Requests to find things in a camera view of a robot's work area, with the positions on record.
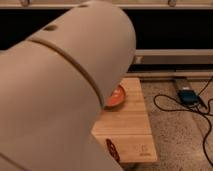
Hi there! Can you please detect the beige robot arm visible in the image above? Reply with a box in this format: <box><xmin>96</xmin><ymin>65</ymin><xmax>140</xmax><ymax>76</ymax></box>
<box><xmin>0</xmin><ymin>1</ymin><xmax>136</xmax><ymax>171</ymax></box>

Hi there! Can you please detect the orange bowl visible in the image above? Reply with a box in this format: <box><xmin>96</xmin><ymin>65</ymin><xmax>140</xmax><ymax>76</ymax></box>
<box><xmin>105</xmin><ymin>85</ymin><xmax>126</xmax><ymax>108</ymax></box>

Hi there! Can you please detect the dark red brown snack bar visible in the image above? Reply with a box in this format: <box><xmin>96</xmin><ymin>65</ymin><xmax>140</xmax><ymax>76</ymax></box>
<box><xmin>106</xmin><ymin>139</ymin><xmax>120</xmax><ymax>162</ymax></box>

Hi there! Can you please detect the black cable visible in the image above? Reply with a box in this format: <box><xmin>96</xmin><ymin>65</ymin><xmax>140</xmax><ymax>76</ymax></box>
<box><xmin>153</xmin><ymin>77</ymin><xmax>213</xmax><ymax>168</ymax></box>

